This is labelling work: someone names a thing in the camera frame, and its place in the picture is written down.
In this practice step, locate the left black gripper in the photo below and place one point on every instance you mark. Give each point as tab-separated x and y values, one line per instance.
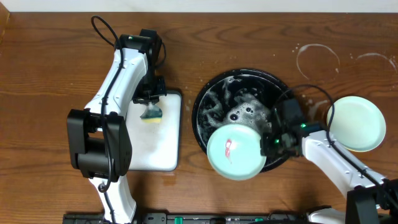
148	98

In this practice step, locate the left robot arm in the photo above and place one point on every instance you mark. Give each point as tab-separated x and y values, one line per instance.
99	142

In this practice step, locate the black rectangular foam tray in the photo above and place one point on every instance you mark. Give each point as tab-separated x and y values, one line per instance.
155	145

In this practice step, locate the round black tray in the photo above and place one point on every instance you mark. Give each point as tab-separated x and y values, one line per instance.
242	96

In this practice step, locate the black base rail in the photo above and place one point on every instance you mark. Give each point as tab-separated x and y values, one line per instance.
163	218

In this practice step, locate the green yellow sponge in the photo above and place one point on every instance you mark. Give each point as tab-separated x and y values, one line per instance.
152	114

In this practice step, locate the light green plate front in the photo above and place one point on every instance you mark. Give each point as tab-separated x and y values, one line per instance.
234	152

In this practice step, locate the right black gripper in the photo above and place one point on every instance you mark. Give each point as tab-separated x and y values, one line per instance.
267	149

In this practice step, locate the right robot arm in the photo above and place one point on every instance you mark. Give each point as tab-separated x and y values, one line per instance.
370	197

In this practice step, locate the light green plate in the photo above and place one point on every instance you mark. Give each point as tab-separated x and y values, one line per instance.
357	123
234	152

